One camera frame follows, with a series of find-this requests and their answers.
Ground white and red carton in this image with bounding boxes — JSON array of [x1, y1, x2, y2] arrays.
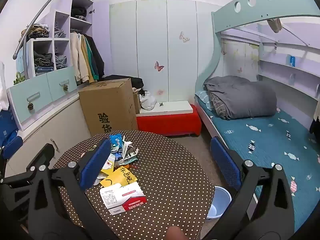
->
[[99, 181, 147, 216]]

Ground dark green folded clothes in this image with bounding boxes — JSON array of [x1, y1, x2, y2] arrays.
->
[[33, 52, 54, 74]]

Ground grey folded clothes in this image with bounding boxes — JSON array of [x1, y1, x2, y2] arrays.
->
[[53, 27, 67, 39]]

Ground brown polka dot tablecloth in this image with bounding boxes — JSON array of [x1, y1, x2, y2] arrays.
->
[[51, 130, 216, 240]]

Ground blue wipes packet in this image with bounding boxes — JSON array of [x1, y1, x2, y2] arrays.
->
[[109, 133, 123, 153]]

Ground black hanging coat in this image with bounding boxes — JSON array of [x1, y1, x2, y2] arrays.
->
[[89, 35, 105, 79]]

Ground light blue plastic bin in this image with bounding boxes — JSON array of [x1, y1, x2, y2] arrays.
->
[[206, 186, 232, 221]]

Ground white packet orange print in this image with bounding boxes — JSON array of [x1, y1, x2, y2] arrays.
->
[[101, 154, 116, 176]]

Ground teal candy pattern mattress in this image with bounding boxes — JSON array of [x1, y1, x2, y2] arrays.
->
[[209, 109, 320, 232]]

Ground light blue drawer cabinet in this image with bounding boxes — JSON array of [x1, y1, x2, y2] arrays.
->
[[7, 66, 78, 132]]

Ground large cardboard box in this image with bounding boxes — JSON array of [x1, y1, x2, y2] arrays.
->
[[78, 78, 139, 140]]

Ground red storage bench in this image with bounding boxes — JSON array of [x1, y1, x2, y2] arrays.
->
[[136, 104, 202, 138]]

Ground white cloth bundle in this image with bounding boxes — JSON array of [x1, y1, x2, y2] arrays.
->
[[139, 91, 157, 111]]

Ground yellow hanging garment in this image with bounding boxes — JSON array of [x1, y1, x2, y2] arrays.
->
[[81, 35, 95, 84]]

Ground yellow paper packet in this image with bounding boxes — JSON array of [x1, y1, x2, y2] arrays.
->
[[100, 166, 138, 188]]

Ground light green bunk bed frame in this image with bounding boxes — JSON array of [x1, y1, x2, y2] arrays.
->
[[194, 0, 320, 233]]

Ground cream hanging jacket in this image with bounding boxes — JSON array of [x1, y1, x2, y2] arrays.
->
[[70, 32, 87, 83]]

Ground grey duvet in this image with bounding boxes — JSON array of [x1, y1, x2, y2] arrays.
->
[[203, 75, 278, 121]]

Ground white board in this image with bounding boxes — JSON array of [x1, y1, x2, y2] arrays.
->
[[136, 100, 194, 117]]

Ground grey slipper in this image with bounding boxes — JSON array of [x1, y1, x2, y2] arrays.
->
[[267, 18, 283, 34]]

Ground dark cloth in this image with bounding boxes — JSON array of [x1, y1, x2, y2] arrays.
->
[[309, 119, 320, 141]]

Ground white panelled wardrobe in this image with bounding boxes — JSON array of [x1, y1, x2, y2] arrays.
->
[[109, 0, 223, 103]]

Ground black folded clothes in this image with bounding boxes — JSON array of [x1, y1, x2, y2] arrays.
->
[[70, 7, 87, 21]]

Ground green hanging garment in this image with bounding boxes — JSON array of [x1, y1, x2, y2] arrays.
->
[[86, 36, 99, 81]]

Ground torn white carton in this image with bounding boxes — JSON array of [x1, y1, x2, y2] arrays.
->
[[121, 141, 140, 162]]

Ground white low cabinet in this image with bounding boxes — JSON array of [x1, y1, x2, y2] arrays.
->
[[4, 97, 92, 178]]

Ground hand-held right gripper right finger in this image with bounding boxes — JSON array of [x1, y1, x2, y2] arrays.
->
[[207, 136, 295, 240]]

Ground white open shelf wardrobe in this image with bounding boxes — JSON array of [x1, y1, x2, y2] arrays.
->
[[25, 0, 112, 83]]

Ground person's right hand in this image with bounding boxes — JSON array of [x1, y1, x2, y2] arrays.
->
[[166, 226, 187, 240]]

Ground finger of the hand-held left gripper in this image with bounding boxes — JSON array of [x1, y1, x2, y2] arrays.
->
[[0, 135, 23, 166], [0, 142, 56, 189]]

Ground curved metal rail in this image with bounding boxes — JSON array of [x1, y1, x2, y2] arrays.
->
[[12, 0, 98, 60]]

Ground blue striped pillow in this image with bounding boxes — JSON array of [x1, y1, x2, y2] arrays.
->
[[195, 90, 213, 111]]

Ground blue printed cloth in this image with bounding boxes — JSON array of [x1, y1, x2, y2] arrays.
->
[[0, 108, 18, 146]]

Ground beige folded clothes pile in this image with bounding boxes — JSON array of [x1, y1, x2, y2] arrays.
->
[[21, 23, 50, 39]]

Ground green ornament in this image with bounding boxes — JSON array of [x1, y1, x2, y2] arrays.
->
[[13, 72, 27, 84]]

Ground black clothing heap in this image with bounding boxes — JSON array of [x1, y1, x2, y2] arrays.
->
[[102, 75, 144, 91]]

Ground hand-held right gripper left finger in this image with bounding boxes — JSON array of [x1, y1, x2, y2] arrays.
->
[[27, 138, 113, 240]]

